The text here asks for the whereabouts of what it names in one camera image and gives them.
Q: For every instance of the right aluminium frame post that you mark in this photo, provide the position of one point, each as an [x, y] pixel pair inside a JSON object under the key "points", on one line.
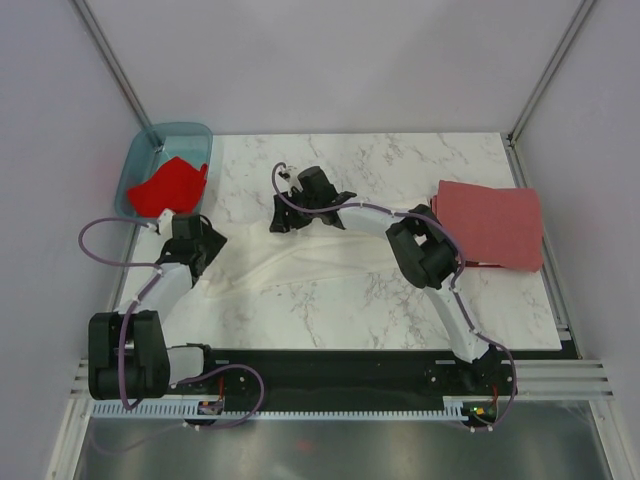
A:
{"points": [[562, 49]]}

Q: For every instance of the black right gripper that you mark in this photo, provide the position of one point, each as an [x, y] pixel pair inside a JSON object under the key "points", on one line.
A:
{"points": [[282, 224]]}

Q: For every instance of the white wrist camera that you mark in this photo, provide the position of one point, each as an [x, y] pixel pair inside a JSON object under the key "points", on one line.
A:
{"points": [[162, 224], [290, 175]]}

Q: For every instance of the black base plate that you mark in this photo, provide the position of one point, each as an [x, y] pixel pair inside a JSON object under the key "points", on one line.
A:
{"points": [[348, 380]]}

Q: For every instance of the folded maroon t shirt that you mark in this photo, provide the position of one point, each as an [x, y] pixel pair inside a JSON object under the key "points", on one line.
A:
{"points": [[495, 226]]}

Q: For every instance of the aluminium frame post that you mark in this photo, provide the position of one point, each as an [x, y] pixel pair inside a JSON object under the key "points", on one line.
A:
{"points": [[109, 57], [562, 49]]}

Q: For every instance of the left aluminium frame post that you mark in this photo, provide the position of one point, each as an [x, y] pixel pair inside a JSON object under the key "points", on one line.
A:
{"points": [[109, 57]]}

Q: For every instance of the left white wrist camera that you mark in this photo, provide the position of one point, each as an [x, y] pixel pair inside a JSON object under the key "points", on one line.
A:
{"points": [[162, 224]]}

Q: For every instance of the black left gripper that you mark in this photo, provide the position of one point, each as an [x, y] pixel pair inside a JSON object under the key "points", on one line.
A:
{"points": [[214, 241]]}

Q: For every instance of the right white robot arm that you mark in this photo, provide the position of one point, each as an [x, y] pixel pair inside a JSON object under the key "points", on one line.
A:
{"points": [[425, 252]]}

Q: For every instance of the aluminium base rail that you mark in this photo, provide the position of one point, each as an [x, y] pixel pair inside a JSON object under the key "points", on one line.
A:
{"points": [[535, 374]]}

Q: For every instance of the white slotted cable duct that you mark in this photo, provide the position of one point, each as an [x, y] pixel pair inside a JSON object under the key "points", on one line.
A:
{"points": [[182, 408]]}

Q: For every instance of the white t shirt red print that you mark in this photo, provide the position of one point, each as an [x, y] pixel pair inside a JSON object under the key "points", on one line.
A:
{"points": [[255, 259]]}

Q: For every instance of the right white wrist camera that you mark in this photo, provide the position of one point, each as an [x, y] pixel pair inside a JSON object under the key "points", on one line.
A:
{"points": [[290, 175]]}

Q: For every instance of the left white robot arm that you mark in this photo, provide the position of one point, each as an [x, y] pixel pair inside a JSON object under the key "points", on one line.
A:
{"points": [[128, 359]]}

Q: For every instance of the bright red t shirt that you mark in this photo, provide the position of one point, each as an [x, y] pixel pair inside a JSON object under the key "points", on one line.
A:
{"points": [[176, 185]]}

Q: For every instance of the teal plastic bin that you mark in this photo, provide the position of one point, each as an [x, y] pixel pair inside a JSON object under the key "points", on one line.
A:
{"points": [[153, 147]]}

